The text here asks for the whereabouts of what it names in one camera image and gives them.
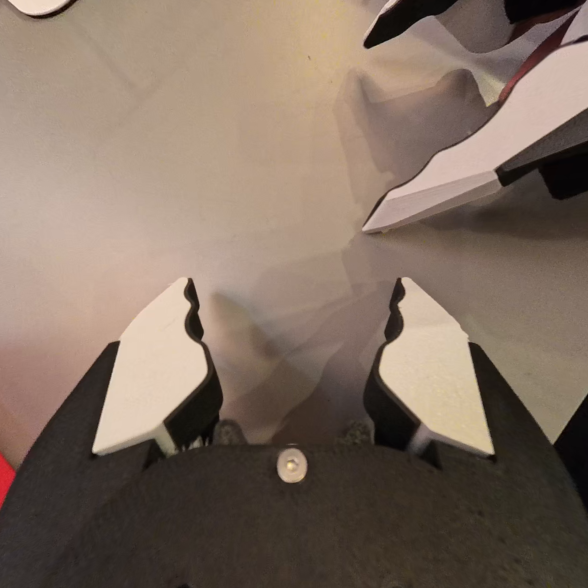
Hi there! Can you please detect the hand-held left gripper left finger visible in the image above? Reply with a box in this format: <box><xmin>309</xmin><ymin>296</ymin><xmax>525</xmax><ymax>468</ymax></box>
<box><xmin>92</xmin><ymin>277</ymin><xmax>224</xmax><ymax>456</ymax></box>

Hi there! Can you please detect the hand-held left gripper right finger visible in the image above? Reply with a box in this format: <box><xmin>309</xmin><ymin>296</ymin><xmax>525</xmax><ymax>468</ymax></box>
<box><xmin>363</xmin><ymin>277</ymin><xmax>496</xmax><ymax>460</ymax></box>

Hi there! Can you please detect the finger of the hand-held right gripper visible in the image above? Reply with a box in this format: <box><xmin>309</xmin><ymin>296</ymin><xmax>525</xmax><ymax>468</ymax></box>
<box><xmin>362</xmin><ymin>39</ymin><xmax>588</xmax><ymax>234</ymax></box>
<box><xmin>363</xmin><ymin>0</ymin><xmax>520</xmax><ymax>54</ymax></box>

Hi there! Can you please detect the red plastic bin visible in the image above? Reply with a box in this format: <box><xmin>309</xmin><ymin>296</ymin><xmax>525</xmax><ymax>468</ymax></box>
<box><xmin>0</xmin><ymin>451</ymin><xmax>17</xmax><ymax>511</ymax></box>

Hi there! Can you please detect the instruction sheet on stand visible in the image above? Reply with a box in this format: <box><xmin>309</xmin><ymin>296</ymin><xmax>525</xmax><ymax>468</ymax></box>
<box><xmin>7</xmin><ymin>0</ymin><xmax>80</xmax><ymax>19</ymax></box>

